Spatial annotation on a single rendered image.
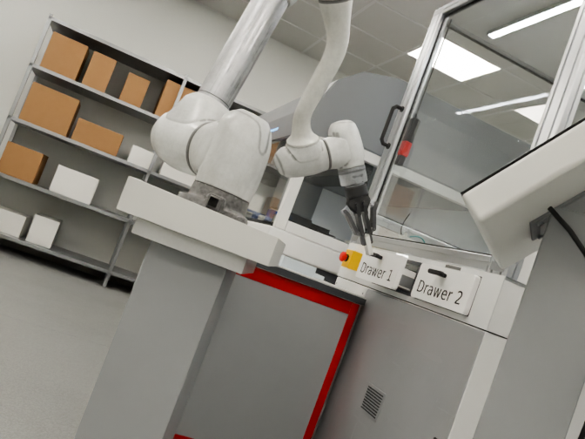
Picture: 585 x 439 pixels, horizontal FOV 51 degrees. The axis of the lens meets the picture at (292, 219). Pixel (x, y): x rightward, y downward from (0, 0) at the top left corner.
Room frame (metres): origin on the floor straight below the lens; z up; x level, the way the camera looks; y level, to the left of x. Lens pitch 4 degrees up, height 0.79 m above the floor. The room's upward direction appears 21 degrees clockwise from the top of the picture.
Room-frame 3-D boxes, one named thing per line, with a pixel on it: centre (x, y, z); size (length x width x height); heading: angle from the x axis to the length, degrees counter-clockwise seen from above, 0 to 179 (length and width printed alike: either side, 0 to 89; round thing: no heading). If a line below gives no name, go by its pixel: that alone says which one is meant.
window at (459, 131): (2.02, -0.42, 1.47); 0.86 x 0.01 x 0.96; 17
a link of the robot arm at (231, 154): (1.58, 0.20, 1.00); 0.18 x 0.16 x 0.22; 51
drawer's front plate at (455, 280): (1.75, -0.47, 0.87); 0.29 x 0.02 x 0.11; 17
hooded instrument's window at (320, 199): (3.79, -0.21, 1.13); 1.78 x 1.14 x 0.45; 17
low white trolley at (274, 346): (2.36, 0.03, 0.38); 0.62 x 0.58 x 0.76; 17
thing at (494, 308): (2.16, -0.86, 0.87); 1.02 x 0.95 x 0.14; 17
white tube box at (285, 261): (2.21, -0.08, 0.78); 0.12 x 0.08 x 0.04; 97
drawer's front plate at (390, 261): (2.04, -0.33, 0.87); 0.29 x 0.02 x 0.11; 17
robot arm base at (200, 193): (1.55, 0.20, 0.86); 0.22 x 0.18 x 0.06; 3
